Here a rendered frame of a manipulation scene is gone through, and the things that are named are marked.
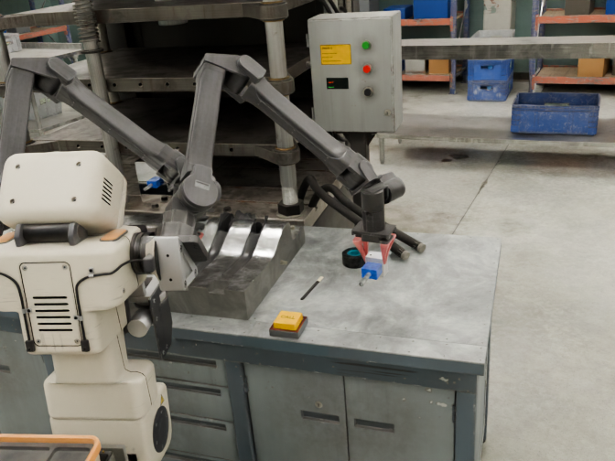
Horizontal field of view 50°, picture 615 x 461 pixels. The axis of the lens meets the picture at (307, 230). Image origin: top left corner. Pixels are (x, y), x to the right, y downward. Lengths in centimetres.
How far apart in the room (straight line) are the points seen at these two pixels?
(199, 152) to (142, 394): 54
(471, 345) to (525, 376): 130
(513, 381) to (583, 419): 31
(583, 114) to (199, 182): 412
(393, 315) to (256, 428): 55
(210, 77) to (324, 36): 87
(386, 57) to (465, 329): 103
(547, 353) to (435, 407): 138
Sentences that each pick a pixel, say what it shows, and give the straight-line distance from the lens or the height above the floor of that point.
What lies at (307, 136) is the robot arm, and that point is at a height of 129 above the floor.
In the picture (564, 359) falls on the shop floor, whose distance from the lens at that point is 311.
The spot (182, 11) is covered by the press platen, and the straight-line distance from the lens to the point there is 256.
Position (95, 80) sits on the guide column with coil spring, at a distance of 272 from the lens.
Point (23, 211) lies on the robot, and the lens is 137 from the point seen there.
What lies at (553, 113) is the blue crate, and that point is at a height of 41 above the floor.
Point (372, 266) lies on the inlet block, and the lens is 173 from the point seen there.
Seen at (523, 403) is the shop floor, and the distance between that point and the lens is 283.
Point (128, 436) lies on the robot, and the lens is 157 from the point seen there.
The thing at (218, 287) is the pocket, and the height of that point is 87.
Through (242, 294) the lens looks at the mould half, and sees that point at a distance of 179.
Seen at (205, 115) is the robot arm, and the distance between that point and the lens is 153.
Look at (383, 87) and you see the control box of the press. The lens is 238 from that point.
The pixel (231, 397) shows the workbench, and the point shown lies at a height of 55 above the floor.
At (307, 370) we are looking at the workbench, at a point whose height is 67.
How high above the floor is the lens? 174
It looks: 24 degrees down
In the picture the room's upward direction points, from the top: 5 degrees counter-clockwise
